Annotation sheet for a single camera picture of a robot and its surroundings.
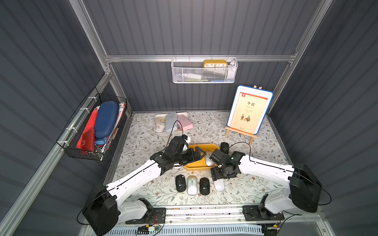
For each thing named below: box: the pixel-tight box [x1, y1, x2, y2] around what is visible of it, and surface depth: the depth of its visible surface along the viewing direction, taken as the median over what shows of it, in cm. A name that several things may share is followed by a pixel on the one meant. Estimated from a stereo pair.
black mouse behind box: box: [220, 142, 230, 154], surface depth 99 cm
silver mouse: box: [187, 175, 198, 196], surface depth 85 cm
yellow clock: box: [203, 59, 228, 68], surface depth 90 cm
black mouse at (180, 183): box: [175, 174, 187, 193], surface depth 84 cm
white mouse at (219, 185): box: [213, 178, 225, 192], surface depth 84 cm
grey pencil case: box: [164, 111, 178, 134], surface depth 110 cm
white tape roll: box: [154, 113, 169, 133], surface depth 114 cm
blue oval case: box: [94, 100, 120, 146], surface depth 74 cm
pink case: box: [176, 114, 194, 131], surface depth 104 cm
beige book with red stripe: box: [229, 91, 269, 135], surface depth 92 cm
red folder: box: [75, 108, 98, 155], surface depth 67 cm
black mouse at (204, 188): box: [199, 177, 211, 196], surface depth 82 cm
